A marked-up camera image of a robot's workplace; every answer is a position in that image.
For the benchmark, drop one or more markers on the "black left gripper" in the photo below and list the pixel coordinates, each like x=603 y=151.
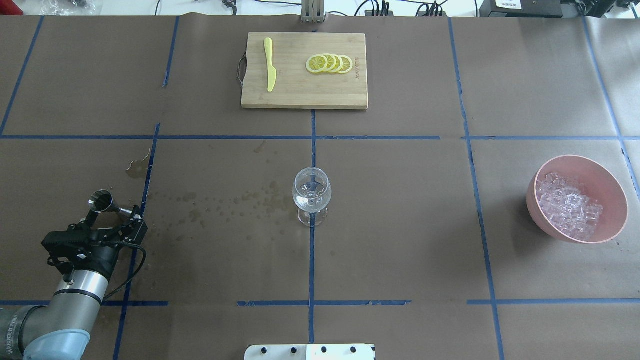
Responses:
x=101 y=256

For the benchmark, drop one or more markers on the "steel cocktail jigger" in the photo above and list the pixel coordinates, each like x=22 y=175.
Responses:
x=102 y=201

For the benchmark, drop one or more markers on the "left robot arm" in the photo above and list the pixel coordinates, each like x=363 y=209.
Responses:
x=61 y=329

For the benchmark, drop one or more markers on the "clear wine glass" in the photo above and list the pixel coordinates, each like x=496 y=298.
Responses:
x=312 y=192

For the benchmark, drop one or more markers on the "pile of ice cubes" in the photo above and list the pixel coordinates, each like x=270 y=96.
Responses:
x=566 y=205

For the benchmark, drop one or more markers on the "clear plastic bag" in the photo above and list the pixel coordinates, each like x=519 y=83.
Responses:
x=71 y=7

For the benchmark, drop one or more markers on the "bamboo cutting board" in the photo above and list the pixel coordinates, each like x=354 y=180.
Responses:
x=297 y=88

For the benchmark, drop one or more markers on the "yellow plastic knife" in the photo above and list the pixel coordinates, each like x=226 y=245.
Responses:
x=272 y=73

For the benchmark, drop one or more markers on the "lemon slice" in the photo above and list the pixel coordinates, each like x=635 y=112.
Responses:
x=329 y=63
x=337 y=64
x=317 y=64
x=347 y=64

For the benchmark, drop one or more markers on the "pink bowl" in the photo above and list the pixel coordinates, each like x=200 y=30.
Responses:
x=600 y=185

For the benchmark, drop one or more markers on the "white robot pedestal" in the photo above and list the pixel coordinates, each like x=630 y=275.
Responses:
x=326 y=351

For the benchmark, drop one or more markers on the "aluminium frame post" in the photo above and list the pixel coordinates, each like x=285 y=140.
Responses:
x=313 y=11

